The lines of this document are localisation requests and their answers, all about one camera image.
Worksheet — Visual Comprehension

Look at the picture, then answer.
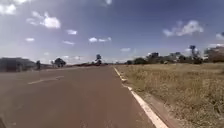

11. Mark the small dark tree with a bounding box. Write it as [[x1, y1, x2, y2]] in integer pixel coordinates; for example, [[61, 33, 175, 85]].
[[35, 60, 42, 71]]

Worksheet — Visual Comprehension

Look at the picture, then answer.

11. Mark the row of trees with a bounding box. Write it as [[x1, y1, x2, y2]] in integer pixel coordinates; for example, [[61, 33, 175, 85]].
[[125, 44, 224, 66]]

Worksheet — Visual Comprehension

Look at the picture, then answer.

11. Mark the tall dark tree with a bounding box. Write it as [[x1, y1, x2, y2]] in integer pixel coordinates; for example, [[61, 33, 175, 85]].
[[94, 53, 103, 67]]

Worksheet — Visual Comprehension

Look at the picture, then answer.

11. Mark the long dark low building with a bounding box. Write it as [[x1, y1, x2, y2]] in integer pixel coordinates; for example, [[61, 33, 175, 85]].
[[0, 56, 37, 73]]

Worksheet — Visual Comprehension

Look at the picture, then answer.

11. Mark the broad dark tree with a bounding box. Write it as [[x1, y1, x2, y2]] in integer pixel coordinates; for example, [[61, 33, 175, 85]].
[[53, 57, 67, 69]]

